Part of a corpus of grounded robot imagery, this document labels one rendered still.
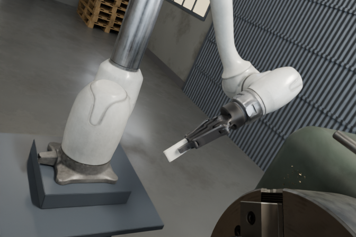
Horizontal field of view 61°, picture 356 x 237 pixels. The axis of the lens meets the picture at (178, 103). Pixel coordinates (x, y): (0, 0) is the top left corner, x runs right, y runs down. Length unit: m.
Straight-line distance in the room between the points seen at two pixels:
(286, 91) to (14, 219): 0.77
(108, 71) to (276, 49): 2.86
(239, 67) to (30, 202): 0.71
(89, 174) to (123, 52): 0.39
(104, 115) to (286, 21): 3.09
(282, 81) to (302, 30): 2.69
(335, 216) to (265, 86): 0.52
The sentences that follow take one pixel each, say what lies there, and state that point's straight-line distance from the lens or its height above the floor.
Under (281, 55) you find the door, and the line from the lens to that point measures 3.61.
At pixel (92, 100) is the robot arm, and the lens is 0.84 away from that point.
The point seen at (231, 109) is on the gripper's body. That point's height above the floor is 1.16.
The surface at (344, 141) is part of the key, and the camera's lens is 0.42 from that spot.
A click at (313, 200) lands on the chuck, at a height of 1.23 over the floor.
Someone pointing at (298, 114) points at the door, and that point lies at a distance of 3.36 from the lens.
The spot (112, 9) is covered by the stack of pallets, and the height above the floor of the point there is 0.47.
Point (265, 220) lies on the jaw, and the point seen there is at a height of 1.18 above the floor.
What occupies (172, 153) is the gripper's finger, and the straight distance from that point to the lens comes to 0.81.
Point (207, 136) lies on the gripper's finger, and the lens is 0.79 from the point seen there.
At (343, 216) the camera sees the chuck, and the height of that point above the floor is 1.24.
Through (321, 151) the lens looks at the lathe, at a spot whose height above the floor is 1.23.
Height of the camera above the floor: 1.39
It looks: 19 degrees down
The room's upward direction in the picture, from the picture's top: 25 degrees clockwise
